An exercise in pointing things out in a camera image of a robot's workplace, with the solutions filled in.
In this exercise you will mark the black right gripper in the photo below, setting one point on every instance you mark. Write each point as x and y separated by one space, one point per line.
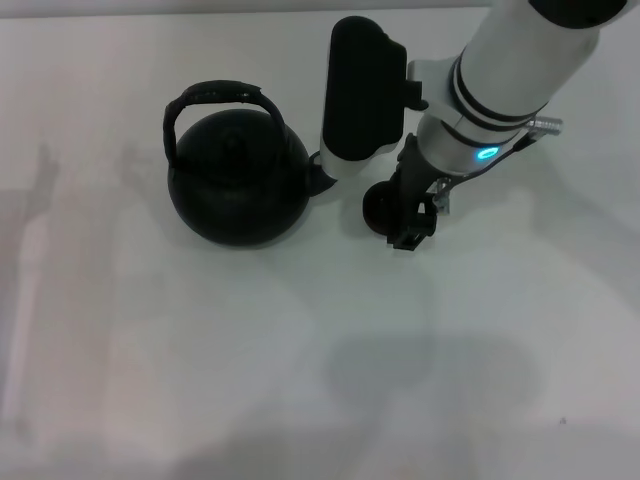
412 175

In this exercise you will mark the small dark brown teacup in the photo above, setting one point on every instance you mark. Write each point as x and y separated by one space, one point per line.
379 210

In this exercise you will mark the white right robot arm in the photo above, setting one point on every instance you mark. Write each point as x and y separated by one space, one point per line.
515 65

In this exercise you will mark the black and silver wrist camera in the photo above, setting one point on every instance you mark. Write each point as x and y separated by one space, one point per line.
360 90

